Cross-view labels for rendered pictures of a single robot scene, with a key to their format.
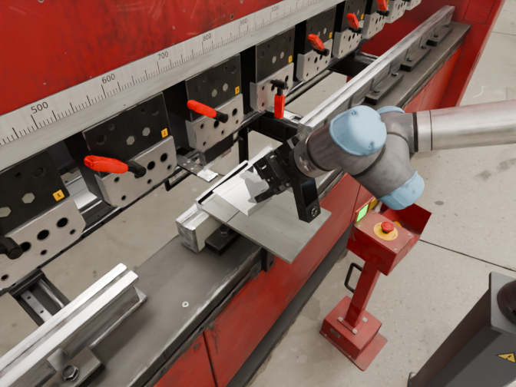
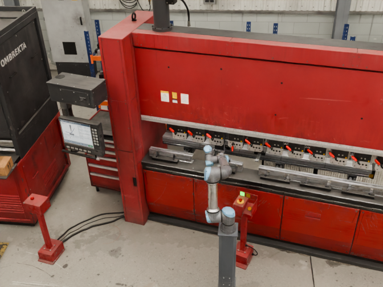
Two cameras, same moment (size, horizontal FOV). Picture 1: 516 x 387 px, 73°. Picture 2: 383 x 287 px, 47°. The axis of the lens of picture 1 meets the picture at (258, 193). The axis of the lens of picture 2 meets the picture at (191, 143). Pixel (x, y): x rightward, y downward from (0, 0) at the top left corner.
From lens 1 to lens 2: 409 cm
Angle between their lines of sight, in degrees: 56
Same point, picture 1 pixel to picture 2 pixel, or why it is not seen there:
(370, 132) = (206, 148)
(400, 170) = (207, 158)
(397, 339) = (248, 273)
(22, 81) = (186, 119)
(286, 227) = not seen: hidden behind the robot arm
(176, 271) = (200, 164)
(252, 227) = not seen: hidden behind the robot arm
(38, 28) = (190, 115)
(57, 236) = (182, 137)
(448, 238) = not seen: outside the picture
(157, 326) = (187, 166)
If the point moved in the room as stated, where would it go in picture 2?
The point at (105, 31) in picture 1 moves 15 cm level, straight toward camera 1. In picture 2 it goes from (197, 118) to (186, 124)
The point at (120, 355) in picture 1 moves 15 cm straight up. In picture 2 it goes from (179, 164) to (179, 153)
